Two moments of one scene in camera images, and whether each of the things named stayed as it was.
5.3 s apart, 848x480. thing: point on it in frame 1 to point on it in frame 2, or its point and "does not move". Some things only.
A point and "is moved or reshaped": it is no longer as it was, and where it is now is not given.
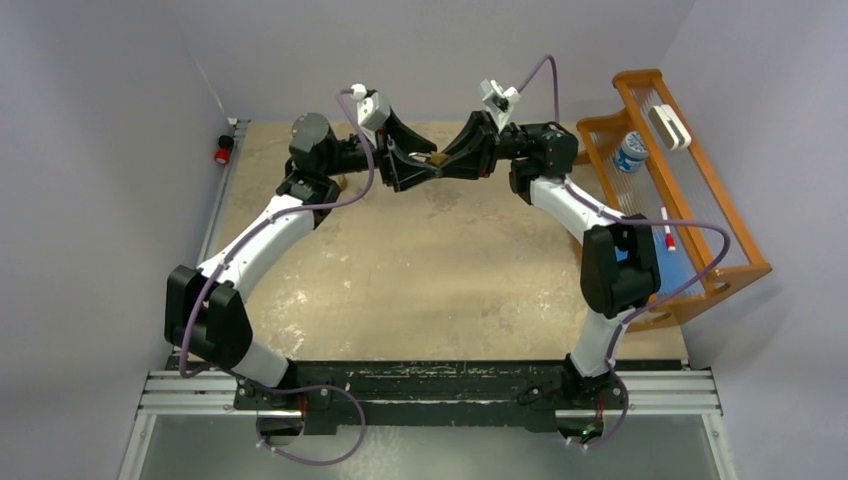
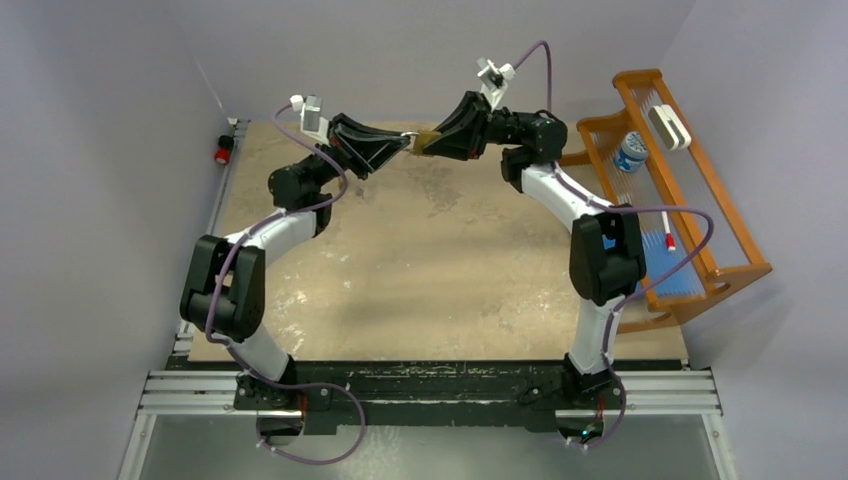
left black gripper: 397,170 to 362,150
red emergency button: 222,153 does not move
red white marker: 669,239 does not move
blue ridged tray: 676,267 does not move
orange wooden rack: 652,169 does not move
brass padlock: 438,159 is moved or reshaped
